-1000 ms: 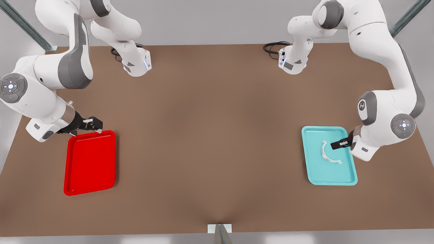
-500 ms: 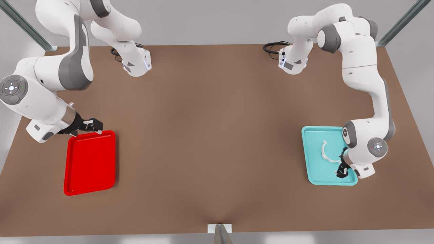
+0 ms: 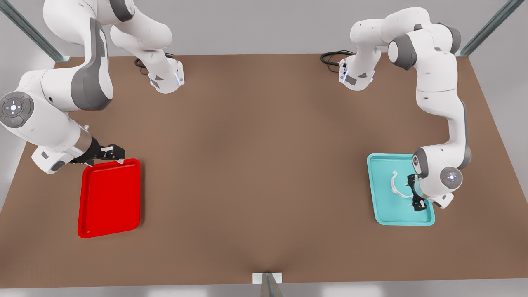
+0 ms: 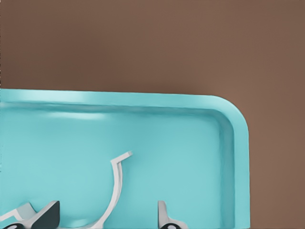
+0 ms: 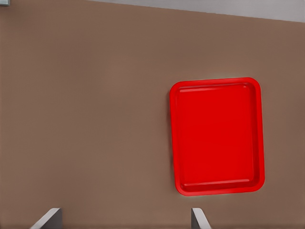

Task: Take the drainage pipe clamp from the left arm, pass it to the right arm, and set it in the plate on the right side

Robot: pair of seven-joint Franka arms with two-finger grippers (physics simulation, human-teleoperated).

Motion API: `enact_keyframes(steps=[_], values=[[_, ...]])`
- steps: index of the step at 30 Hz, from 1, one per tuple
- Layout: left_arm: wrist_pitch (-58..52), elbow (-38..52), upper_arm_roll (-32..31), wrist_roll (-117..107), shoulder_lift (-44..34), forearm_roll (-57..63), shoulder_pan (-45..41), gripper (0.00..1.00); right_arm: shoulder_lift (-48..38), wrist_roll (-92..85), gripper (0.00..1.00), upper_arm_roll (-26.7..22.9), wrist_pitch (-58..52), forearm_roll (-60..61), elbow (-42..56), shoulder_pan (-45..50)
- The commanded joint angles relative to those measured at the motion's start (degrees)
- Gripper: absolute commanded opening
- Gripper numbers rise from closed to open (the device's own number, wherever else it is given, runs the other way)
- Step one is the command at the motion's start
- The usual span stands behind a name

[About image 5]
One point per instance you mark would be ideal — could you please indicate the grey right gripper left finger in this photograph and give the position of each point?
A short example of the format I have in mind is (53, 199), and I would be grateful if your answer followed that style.
(48, 219)

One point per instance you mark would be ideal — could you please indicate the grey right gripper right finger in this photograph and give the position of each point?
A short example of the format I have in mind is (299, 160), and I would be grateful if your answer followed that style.
(199, 219)

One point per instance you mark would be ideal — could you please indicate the red rectangular tray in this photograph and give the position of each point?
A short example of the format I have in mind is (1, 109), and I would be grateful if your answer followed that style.
(216, 136)

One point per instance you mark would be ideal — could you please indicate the silver frame post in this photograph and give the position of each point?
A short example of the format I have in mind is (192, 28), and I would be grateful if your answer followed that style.
(4, 2)

